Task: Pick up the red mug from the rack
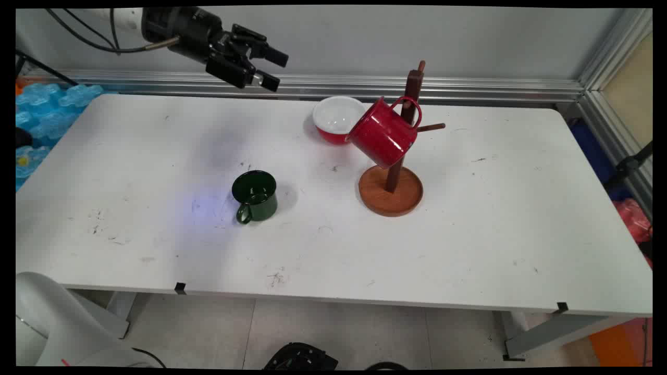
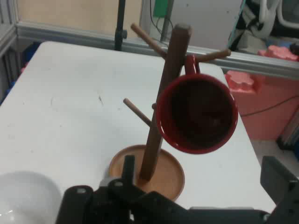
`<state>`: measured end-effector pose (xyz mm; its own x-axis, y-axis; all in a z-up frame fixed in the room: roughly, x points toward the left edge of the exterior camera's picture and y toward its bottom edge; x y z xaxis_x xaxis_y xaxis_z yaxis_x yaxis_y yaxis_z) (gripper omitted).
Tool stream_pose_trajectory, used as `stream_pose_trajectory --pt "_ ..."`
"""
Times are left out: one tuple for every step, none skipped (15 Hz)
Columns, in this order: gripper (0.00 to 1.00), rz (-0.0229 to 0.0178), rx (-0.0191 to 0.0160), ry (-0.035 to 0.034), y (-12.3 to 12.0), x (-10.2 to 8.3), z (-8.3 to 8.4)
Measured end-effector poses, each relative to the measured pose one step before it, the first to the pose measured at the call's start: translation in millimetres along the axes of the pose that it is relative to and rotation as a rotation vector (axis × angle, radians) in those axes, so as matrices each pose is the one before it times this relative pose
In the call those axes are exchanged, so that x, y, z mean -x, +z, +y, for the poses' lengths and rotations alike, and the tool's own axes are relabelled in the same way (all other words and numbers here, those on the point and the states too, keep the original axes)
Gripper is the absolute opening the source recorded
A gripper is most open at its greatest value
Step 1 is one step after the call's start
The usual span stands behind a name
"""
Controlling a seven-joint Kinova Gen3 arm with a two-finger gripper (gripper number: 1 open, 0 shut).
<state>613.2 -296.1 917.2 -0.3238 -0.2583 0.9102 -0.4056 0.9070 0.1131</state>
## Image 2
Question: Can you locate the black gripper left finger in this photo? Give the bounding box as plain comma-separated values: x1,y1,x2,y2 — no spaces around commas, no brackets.
56,155,190,224

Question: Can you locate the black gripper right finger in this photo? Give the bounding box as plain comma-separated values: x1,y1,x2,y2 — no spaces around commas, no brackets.
260,156,299,224

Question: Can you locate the red enamel mug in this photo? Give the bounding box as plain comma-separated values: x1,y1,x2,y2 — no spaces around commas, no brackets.
155,55,239,154

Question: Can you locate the red bowl white inside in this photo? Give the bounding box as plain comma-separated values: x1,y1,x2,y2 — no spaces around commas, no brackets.
0,171,63,224

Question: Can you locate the large pink foam block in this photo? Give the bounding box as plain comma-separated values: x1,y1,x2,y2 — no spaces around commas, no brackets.
224,70,299,140

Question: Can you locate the small pink foam block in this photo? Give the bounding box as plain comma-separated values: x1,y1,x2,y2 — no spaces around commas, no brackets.
258,45,299,63

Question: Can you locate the wooden mug tree stand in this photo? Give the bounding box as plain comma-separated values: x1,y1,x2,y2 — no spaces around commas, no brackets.
108,22,232,202

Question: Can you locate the black tripod pole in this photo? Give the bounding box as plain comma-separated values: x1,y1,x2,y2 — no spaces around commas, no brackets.
114,0,128,51

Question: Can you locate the white panel board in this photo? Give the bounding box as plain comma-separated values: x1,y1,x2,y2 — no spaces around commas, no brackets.
140,0,245,49

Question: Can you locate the grey metal pole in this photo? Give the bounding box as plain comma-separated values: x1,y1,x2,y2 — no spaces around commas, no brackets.
161,0,175,42

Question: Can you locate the green board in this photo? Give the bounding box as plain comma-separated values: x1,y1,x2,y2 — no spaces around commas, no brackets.
150,0,175,17

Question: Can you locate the thin black cable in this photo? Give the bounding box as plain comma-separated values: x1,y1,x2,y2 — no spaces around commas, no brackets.
240,94,299,117

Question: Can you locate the white chair frame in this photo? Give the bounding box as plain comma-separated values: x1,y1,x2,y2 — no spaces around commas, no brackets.
256,0,299,39

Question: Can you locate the short aluminium frame rail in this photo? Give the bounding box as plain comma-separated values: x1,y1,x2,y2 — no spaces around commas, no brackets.
16,21,299,81

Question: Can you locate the long aluminium frame rail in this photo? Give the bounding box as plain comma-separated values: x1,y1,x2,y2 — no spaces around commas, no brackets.
0,23,19,56

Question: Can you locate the looped black cable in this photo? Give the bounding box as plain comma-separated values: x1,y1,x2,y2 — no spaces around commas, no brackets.
149,0,175,42

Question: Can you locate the aluminium frame post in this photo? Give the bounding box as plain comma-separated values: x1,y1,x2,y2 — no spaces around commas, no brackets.
0,0,18,25

